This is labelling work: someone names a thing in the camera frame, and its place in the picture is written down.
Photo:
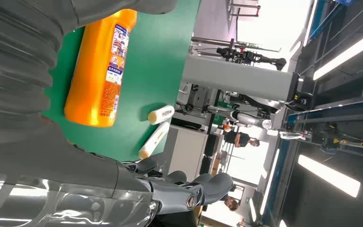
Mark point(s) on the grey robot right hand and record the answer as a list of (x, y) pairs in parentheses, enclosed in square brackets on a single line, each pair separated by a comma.
[(59, 163)]

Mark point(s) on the green table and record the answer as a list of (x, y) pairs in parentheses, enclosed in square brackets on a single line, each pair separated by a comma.
[(156, 62)]

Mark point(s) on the long ceiling light panel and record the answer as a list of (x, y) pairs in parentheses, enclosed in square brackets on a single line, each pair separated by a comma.
[(328, 175), (346, 55)]

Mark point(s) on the white tube with barcode label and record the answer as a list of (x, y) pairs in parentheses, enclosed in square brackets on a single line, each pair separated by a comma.
[(162, 114)]

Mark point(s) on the person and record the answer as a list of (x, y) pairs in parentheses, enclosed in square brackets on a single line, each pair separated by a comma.
[(231, 204), (239, 138)]

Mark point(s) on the white tube with yellow print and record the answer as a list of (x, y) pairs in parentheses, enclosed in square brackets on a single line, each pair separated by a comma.
[(153, 141)]

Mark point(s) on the white cabinet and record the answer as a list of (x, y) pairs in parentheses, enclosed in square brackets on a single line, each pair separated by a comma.
[(186, 153)]

